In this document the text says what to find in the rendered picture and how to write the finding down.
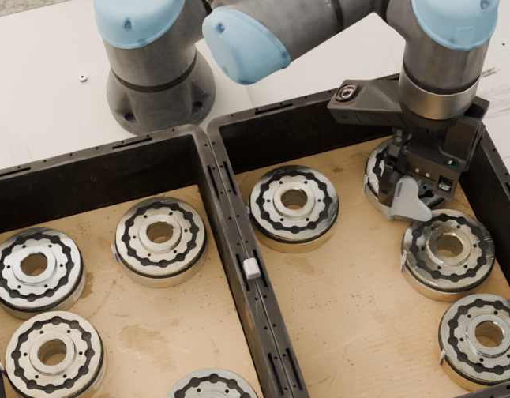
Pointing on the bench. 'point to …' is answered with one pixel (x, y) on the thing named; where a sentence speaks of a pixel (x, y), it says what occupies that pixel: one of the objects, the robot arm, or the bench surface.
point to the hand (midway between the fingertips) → (395, 193)
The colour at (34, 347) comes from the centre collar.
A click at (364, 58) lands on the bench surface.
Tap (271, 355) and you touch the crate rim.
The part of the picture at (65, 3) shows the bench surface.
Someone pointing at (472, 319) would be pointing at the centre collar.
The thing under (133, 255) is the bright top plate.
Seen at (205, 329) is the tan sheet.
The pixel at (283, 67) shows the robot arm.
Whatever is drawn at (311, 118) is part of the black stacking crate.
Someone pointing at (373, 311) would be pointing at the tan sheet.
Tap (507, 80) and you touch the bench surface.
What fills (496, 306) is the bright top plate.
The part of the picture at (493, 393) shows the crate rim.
